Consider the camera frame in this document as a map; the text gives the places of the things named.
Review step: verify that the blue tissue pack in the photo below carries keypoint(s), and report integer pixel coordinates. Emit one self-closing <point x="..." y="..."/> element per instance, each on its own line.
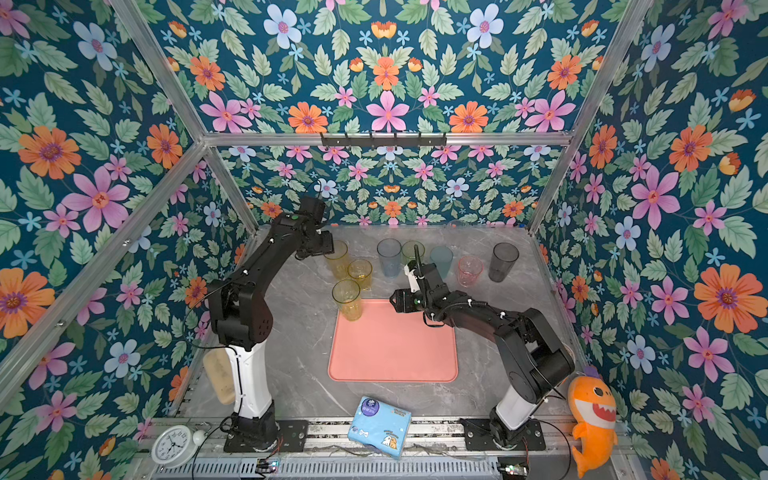
<point x="380" y="426"/>

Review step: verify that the light green tall glass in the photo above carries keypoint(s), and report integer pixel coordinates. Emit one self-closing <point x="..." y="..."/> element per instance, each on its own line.
<point x="346" y="294"/>

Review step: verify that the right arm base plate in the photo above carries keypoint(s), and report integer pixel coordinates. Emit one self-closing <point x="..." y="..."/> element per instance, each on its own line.
<point x="483" y="435"/>

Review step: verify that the short green glass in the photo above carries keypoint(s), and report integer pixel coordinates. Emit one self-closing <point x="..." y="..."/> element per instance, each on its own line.
<point x="412" y="250"/>

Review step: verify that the yellow tall glass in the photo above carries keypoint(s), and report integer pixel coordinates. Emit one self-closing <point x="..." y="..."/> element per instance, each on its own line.
<point x="338" y="260"/>

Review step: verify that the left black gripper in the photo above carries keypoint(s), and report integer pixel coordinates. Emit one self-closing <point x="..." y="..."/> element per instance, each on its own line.
<point x="326" y="237"/>

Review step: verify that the blue tall glass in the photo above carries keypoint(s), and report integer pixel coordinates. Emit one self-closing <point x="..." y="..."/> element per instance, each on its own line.
<point x="389" y="254"/>

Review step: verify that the white vent grille strip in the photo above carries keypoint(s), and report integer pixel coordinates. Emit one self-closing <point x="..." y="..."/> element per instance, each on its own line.
<point x="335" y="468"/>

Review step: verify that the beige sponge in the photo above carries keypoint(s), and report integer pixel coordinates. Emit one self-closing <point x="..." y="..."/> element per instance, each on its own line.
<point x="219" y="372"/>

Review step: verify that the black hook rail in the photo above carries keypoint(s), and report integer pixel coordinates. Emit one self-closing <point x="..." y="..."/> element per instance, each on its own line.
<point x="371" y="140"/>

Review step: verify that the orange shark plush toy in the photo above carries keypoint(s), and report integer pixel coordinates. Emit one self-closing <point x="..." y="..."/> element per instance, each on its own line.
<point x="594" y="408"/>

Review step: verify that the short amber glass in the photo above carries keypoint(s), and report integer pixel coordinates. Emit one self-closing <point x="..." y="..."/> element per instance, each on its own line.
<point x="361" y="271"/>

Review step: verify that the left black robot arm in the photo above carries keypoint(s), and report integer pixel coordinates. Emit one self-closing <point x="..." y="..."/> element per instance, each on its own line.
<point x="242" y="320"/>

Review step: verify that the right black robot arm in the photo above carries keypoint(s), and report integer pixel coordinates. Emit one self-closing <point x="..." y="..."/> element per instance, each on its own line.
<point x="534" y="358"/>

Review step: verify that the grey smoke tall glass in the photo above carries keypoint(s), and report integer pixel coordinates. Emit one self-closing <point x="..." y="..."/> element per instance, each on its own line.
<point x="504" y="257"/>

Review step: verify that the pink plastic tray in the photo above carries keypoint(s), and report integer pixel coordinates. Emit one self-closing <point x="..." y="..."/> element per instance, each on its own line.
<point x="383" y="346"/>

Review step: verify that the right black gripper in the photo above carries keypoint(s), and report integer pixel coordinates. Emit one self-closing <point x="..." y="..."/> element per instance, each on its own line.
<point x="403" y="297"/>

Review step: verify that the white alarm clock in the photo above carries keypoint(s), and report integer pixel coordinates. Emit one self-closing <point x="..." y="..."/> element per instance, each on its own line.
<point x="176" y="446"/>

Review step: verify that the teal tall glass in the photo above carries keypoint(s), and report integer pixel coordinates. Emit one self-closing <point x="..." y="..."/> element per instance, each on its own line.
<point x="442" y="257"/>

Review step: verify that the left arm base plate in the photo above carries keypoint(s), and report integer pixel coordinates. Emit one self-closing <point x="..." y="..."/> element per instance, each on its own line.
<point x="283" y="435"/>

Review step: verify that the short pink glass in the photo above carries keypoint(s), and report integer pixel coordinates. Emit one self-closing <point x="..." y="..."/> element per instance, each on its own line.
<point x="469" y="270"/>

